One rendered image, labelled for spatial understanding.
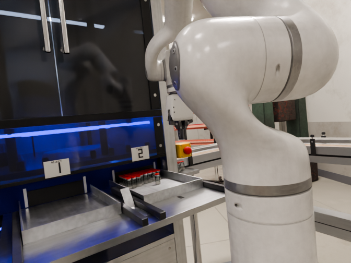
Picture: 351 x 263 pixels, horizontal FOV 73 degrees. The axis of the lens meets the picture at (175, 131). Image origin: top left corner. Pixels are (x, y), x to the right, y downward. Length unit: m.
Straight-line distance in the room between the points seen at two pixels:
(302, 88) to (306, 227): 0.18
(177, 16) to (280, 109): 3.23
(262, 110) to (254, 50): 3.40
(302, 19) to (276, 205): 0.24
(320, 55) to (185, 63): 0.17
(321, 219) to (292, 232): 1.30
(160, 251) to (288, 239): 0.95
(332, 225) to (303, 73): 1.35
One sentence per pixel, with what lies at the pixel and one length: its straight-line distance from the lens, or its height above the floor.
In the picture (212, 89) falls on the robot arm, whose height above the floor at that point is 1.18.
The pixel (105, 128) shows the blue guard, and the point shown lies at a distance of 1.02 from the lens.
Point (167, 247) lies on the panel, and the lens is 1.27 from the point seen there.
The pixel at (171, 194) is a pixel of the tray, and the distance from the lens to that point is 0.87.
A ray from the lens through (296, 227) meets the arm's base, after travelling 0.35.
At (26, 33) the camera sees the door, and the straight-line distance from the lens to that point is 1.04.
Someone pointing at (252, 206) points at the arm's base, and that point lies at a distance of 0.33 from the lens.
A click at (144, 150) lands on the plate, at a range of 1.09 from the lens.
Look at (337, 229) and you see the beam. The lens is 1.63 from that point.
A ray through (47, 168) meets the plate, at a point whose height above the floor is 1.03.
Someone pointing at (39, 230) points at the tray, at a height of 0.90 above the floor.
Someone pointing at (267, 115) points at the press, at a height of 1.10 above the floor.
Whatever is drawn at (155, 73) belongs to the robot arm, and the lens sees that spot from 0.87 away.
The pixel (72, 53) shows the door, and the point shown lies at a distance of 1.05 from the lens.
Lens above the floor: 1.15
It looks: 3 degrees down
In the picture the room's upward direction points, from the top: 6 degrees counter-clockwise
